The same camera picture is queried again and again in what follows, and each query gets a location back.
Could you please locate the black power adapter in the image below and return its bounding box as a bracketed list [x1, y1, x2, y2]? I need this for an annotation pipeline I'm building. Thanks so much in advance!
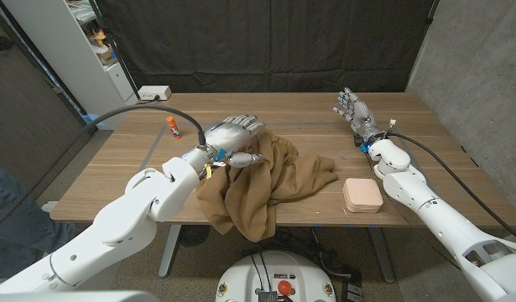
[341, 268, 364, 302]

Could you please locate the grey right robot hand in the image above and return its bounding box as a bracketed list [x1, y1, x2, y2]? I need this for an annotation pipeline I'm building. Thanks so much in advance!
[332, 86, 384, 146]

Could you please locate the orange capped glue stick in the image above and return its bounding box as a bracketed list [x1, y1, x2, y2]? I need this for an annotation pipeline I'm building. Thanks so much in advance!
[165, 116, 182, 141]

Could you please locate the brown fabric jacket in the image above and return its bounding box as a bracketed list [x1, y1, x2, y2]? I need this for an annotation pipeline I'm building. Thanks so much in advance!
[195, 128, 339, 243]

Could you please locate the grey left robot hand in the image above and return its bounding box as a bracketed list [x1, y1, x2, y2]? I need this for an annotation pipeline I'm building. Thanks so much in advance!
[184, 115, 266, 171]

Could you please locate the white shelf cabinet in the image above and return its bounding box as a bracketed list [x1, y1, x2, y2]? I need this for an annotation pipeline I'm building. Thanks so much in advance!
[1, 0, 139, 131]

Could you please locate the black backdrop curtain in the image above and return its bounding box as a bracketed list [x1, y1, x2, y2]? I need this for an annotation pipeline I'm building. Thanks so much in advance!
[91, 0, 437, 94]

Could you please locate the cardboard box on shelf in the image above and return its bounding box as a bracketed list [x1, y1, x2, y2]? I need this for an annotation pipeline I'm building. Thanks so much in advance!
[93, 44, 118, 66]

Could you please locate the right wrist loose plug wire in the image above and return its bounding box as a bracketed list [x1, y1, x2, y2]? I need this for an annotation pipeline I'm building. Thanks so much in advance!
[381, 118, 398, 138]

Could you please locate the black backdrop stand pole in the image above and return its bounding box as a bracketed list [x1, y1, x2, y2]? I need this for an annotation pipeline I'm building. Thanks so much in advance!
[425, 0, 441, 26]
[87, 0, 141, 101]

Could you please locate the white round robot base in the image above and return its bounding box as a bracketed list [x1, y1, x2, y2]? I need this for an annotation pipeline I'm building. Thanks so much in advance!
[215, 250, 337, 302]

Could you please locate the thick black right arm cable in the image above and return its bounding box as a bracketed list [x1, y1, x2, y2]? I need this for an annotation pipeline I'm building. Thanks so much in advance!
[387, 132, 516, 246]

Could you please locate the black round floor device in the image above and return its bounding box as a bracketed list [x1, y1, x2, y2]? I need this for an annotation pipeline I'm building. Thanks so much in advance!
[177, 225, 211, 247]

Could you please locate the person in blue jeans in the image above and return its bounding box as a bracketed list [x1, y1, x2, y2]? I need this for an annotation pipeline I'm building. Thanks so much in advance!
[0, 163, 81, 280]

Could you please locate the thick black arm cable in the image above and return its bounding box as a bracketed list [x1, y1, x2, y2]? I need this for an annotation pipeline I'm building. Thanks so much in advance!
[83, 103, 207, 147]
[387, 132, 516, 246]

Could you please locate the grey table leg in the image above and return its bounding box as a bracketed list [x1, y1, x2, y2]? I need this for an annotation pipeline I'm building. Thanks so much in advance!
[157, 224, 182, 279]
[366, 227, 396, 284]

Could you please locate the black floor cable tangle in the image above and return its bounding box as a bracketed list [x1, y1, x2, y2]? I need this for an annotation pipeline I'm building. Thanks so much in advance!
[240, 226, 363, 280]

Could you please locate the yellow toy on shelf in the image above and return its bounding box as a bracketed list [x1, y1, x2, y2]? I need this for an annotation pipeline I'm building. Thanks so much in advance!
[88, 29, 107, 47]

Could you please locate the white power strip box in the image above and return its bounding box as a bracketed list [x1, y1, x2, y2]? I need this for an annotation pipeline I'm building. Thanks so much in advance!
[138, 85, 173, 102]

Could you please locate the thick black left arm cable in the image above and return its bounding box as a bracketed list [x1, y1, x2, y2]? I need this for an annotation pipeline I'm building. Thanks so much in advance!
[83, 103, 207, 147]

